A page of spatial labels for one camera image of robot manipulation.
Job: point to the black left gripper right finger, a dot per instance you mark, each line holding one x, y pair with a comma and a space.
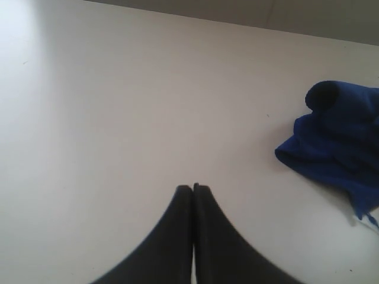
222, 255

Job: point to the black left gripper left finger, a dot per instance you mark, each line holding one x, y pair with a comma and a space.
165, 255

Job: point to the blue towel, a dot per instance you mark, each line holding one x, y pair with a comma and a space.
336, 144

